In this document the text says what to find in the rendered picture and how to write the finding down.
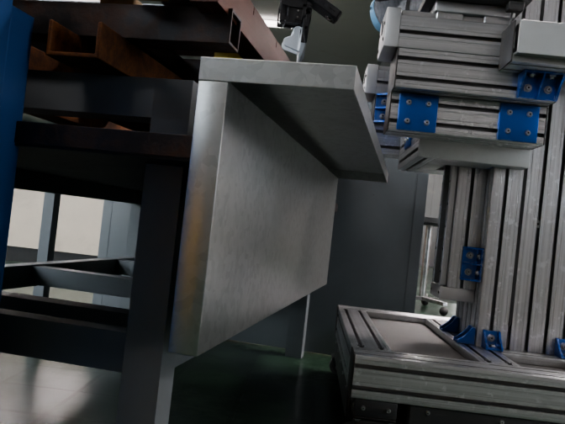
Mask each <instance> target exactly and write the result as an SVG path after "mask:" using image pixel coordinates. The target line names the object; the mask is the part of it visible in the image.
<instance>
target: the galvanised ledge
mask: <svg viewBox="0 0 565 424"><path fill-rule="evenodd" d="M198 80H204V81H217V82H228V83H229V84H230V85H232V86H233V87H234V88H235V89H236V90H237V91H239V92H240V93H241V94H242V95H243V96H244V97H246V98H247V99H248V100H249V101H250V102H251V103H253V104H254V105H255V106H256V107H257V108H258V109H260V110H261V111H262V112H263V113H264V114H265V115H266V116H267V117H268V118H269V119H271V120H272V121H273V122H274V123H275V124H276V125H278V126H279V127H280V128H281V129H282V130H283V131H285V132H286V133H287V134H288V135H289V136H290V137H292V138H293V139H294V140H295V141H296V142H297V143H299V144H300V145H301V146H302V147H303V148H304V149H305V150H306V151H307V152H308V153H309V154H311V155H312V156H313V157H314V158H315V159H316V160H318V161H319V162H320V163H321V164H322V165H323V166H325V167H326V168H327V169H328V170H329V171H330V172H332V173H333V174H334V175H335V176H336V177H337V178H344V179H354V180H362V181H372V182H381V183H387V182H388V170H387V167H386V164H385V161H384V158H383V153H382V150H381V146H380V144H379V141H378V136H377V132H376V130H375V126H374V123H373V121H372V116H371V112H370V109H369V107H368V103H367V98H366V95H365V92H364V89H363V86H362V81H361V78H360V75H359V72H358V69H357V66H353V65H338V64H323V63H308V62H294V61H265V60H251V59H236V58H222V57H207V56H201V61H200V68H199V76H198Z"/></svg>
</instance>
